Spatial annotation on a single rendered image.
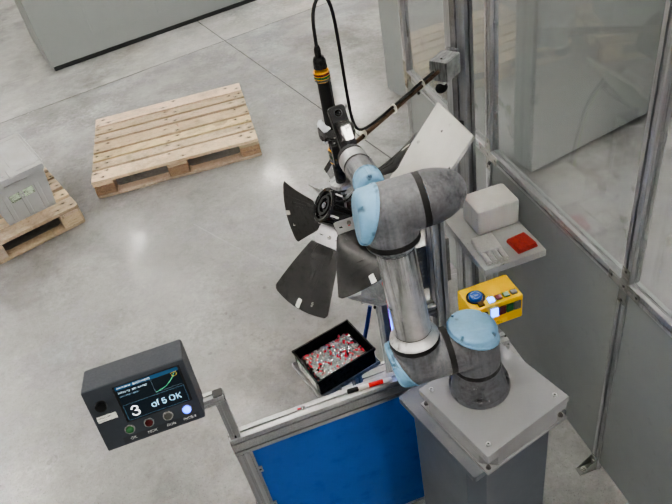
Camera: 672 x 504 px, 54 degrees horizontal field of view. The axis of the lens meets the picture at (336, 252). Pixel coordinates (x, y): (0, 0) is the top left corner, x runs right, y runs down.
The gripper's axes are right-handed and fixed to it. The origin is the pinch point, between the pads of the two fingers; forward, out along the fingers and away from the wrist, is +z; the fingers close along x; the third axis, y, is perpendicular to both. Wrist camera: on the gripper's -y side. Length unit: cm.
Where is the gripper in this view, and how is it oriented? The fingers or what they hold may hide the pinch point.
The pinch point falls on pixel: (328, 118)
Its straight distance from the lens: 191.1
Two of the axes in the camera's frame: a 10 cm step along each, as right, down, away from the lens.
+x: 9.4, -3.1, 1.4
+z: -3.1, -5.8, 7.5
